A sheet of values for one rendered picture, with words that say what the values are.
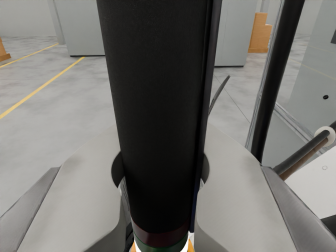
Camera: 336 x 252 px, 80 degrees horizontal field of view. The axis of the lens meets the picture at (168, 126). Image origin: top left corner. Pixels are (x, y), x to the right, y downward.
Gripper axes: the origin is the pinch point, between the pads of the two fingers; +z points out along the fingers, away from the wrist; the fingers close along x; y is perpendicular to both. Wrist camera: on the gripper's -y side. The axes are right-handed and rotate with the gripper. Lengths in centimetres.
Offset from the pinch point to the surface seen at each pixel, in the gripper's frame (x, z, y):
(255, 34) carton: 301, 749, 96
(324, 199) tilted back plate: 30.8, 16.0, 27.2
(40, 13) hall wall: -665, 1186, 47
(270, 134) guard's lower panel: 67, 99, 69
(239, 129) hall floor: 100, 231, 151
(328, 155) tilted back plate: 34.6, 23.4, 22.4
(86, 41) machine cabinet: -265, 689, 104
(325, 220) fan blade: 18.5, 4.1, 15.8
